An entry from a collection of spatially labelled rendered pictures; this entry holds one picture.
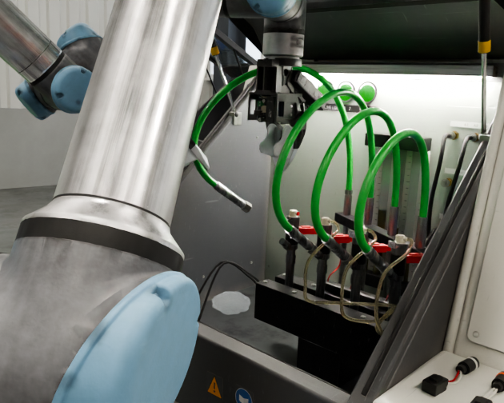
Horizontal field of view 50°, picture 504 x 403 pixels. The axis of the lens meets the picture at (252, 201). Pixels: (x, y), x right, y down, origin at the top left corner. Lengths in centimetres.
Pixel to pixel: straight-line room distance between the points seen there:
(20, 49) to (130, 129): 55
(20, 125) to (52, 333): 714
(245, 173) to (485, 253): 72
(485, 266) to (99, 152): 69
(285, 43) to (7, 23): 45
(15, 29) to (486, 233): 79
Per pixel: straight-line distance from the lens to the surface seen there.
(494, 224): 93
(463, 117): 122
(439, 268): 89
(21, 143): 748
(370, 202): 119
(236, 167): 142
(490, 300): 93
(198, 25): 45
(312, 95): 107
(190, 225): 134
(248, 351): 94
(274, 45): 101
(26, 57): 93
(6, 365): 35
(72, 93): 92
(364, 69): 130
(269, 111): 99
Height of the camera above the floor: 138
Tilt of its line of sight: 12 degrees down
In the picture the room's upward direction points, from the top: 3 degrees clockwise
